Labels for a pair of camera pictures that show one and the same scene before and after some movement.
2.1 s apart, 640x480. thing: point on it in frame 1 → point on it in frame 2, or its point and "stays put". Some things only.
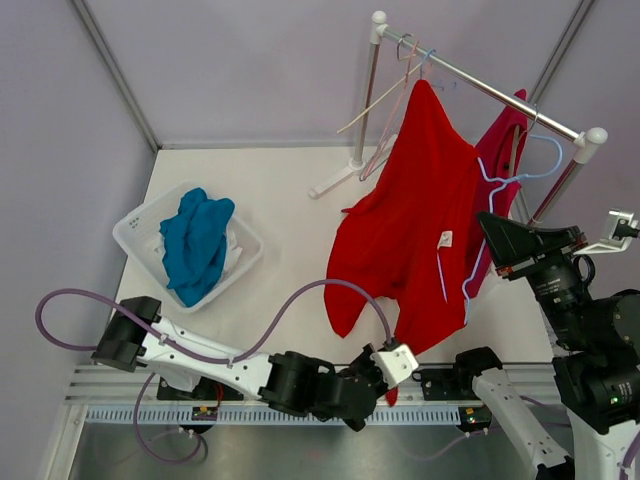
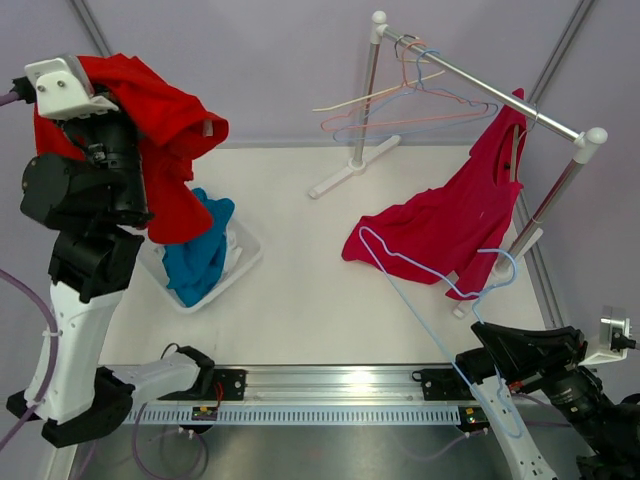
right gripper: x=511 y=240 → x=522 y=354
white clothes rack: x=587 y=140 stays put
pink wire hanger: x=393 y=111 → x=406 y=103
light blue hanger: x=500 y=182 → x=475 y=298
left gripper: x=364 y=357 → x=106 y=116
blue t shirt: x=196 y=244 stays put
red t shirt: x=410 y=239 → x=174 y=131
